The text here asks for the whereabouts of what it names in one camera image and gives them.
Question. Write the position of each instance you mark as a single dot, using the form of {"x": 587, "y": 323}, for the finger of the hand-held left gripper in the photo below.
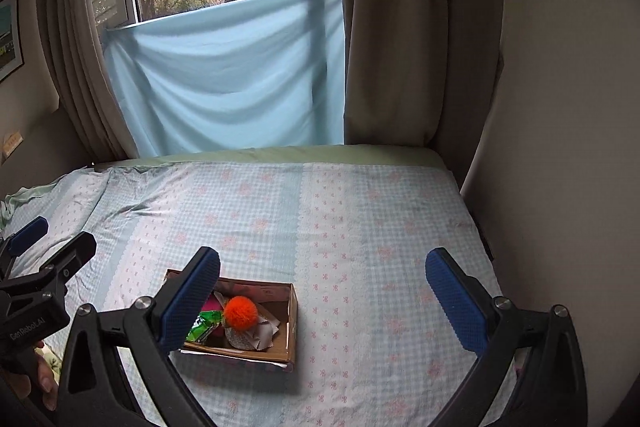
{"x": 27, "y": 232}
{"x": 70, "y": 254}

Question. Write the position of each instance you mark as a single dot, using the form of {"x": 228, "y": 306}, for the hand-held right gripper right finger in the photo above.
{"x": 452, "y": 302}

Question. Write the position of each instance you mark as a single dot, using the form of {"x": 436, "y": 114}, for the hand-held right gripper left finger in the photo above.
{"x": 192, "y": 297}

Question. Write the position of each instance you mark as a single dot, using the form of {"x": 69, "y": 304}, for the green snack packet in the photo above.
{"x": 205, "y": 324}

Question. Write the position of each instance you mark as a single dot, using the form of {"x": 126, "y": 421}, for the brown cardboard box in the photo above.
{"x": 292, "y": 322}

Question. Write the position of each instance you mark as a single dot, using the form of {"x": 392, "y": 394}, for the person's left hand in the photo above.
{"x": 46, "y": 372}

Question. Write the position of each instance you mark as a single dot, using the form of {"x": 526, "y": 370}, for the light green crumpled cloth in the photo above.
{"x": 22, "y": 197}

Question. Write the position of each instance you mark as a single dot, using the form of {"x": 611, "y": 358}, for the floral patterned cloth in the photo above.
{"x": 54, "y": 359}

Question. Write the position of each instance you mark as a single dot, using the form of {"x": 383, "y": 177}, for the white textured napkin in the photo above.
{"x": 267, "y": 332}

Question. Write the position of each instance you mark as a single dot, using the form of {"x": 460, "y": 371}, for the checked floral bed sheet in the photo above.
{"x": 350, "y": 227}

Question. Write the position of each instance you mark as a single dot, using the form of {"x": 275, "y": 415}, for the green mattress cover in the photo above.
{"x": 310, "y": 154}

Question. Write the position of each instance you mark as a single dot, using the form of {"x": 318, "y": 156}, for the beige pleated curtain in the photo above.
{"x": 75, "y": 42}

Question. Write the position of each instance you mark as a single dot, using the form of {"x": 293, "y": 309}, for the light blue hanging cloth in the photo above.
{"x": 225, "y": 72}

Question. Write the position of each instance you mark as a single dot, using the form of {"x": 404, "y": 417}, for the beige plain curtain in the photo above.
{"x": 415, "y": 22}

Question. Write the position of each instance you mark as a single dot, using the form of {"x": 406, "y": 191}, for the wall switch plate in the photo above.
{"x": 11, "y": 143}

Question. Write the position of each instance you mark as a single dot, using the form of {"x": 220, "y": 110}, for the black framed wall picture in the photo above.
{"x": 9, "y": 37}

